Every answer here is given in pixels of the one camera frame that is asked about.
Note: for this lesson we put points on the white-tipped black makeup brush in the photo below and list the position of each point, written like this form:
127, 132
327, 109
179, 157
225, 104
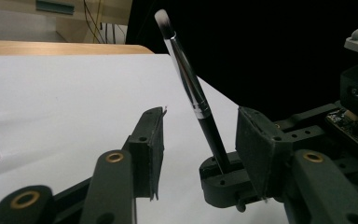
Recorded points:
195, 90

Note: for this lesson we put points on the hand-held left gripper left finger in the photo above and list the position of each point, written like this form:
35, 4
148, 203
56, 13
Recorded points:
147, 161

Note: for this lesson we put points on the black curtain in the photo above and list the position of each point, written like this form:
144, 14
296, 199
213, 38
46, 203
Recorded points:
261, 46

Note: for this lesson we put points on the teal metal bar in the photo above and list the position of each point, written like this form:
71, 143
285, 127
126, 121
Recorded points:
56, 6

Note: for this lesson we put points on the wooden table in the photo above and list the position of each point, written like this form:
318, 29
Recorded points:
59, 48

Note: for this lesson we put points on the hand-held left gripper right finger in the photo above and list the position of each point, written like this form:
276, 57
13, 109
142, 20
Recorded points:
261, 149

